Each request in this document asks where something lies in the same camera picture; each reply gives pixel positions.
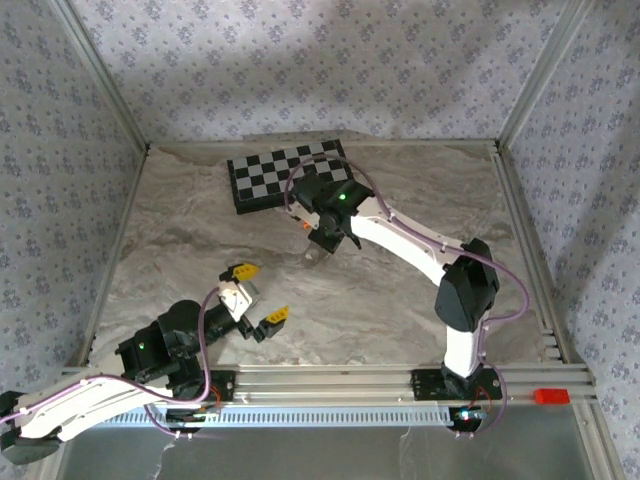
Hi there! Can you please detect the silver key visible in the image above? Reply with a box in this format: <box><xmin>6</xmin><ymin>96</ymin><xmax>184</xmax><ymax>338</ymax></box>
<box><xmin>303</xmin><ymin>240</ymin><xmax>333</xmax><ymax>267</ymax></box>

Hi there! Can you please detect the folded black grey chessboard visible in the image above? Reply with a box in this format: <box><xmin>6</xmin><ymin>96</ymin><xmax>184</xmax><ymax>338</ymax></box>
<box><xmin>227</xmin><ymin>138</ymin><xmax>357</xmax><ymax>216</ymax></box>

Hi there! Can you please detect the small electronics board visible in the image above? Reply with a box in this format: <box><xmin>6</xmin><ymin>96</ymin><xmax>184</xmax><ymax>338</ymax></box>
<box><xmin>167</xmin><ymin>407</ymin><xmax>221</xmax><ymax>426</ymax></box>
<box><xmin>452</xmin><ymin>407</ymin><xmax>486</xmax><ymax>426</ymax></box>

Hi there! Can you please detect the grey metal sheet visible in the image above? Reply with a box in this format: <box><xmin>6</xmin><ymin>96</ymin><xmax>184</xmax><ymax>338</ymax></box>
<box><xmin>59</xmin><ymin>424</ymin><xmax>601</xmax><ymax>480</ymax></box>

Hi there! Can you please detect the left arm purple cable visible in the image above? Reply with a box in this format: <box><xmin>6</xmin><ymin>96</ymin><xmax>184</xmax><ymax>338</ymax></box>
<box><xmin>0</xmin><ymin>285</ymin><xmax>224</xmax><ymax>427</ymax></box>

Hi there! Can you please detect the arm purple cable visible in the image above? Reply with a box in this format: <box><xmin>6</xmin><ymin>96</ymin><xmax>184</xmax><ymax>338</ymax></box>
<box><xmin>283</xmin><ymin>155</ymin><xmax>530</xmax><ymax>366</ymax></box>
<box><xmin>0</xmin><ymin>285</ymin><xmax>224</xmax><ymax>427</ymax></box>

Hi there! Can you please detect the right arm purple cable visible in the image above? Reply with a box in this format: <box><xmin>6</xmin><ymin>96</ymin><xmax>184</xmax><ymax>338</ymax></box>
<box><xmin>283</xmin><ymin>155</ymin><xmax>530</xmax><ymax>366</ymax></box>

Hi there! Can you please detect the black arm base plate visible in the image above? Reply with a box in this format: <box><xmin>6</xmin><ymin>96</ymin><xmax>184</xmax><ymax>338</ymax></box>
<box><xmin>208</xmin><ymin>370</ymin><xmax>237</xmax><ymax>404</ymax></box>
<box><xmin>409</xmin><ymin>368</ymin><xmax>501</xmax><ymax>402</ymax></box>

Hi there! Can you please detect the aluminium table frame rail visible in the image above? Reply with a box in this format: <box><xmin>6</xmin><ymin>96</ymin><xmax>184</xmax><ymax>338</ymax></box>
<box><xmin>59</xmin><ymin>364</ymin><xmax>599</xmax><ymax>405</ymax></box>

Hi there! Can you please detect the aluminium table side rail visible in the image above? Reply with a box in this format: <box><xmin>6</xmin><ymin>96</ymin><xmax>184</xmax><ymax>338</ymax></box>
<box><xmin>492</xmin><ymin>141</ymin><xmax>571</xmax><ymax>362</ymax></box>
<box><xmin>82</xmin><ymin>147</ymin><xmax>150</xmax><ymax>354</ymax></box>

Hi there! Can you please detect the grey slotted cable duct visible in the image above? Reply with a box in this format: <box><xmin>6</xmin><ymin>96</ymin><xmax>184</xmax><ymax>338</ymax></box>
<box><xmin>99</xmin><ymin>403</ymin><xmax>459</xmax><ymax>429</ymax></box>

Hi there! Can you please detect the aluminium corner post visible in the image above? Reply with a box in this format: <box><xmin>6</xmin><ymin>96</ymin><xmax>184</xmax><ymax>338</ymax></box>
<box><xmin>49</xmin><ymin>0</ymin><xmax>151</xmax><ymax>154</ymax></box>
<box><xmin>498</xmin><ymin>0</ymin><xmax>597</xmax><ymax>149</ymax></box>

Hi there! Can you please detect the red block on rail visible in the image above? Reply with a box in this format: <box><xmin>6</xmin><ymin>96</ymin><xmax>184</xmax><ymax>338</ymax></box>
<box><xmin>533</xmin><ymin>388</ymin><xmax>572</xmax><ymax>407</ymax></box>

